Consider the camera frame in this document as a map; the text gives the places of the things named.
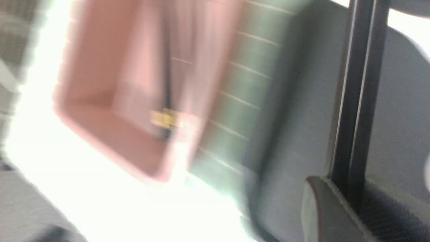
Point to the green checkered tablecloth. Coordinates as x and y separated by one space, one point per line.
258 41

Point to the pink plastic bin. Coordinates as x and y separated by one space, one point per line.
142 79

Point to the dark padded right gripper right finger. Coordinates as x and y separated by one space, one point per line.
393 215

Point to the grey padded right gripper left finger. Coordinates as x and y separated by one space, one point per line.
327 216

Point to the black plastic tray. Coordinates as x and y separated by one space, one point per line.
290 140

